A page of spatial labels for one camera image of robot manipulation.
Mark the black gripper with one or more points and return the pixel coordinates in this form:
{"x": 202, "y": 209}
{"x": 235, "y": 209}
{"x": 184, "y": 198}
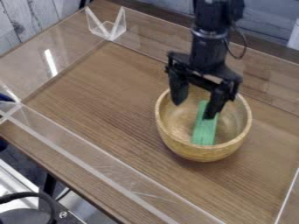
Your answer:
{"x": 202, "y": 68}

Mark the green rectangular block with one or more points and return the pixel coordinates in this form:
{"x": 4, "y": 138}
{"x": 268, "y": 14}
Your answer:
{"x": 204, "y": 128}

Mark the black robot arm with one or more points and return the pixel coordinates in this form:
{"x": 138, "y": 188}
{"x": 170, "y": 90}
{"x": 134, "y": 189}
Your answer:
{"x": 216, "y": 16}

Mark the brown wooden bowl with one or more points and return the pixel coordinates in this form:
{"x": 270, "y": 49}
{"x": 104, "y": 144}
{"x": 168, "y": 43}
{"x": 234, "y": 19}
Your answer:
{"x": 175, "y": 122}

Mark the blue object at edge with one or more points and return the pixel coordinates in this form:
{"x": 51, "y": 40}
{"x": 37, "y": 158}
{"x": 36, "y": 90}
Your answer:
{"x": 5, "y": 98}

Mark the black metal table leg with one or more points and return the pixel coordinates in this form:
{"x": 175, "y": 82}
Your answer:
{"x": 49, "y": 185}

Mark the clear acrylic corner bracket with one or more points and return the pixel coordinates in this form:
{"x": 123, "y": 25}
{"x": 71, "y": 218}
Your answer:
{"x": 108, "y": 30}

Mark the clear acrylic tray wall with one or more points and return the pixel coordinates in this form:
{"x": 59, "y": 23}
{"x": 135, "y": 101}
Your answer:
{"x": 83, "y": 121}

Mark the metal bracket with screw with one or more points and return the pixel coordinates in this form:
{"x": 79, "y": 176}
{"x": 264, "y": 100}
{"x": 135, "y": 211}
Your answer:
{"x": 64, "y": 216}

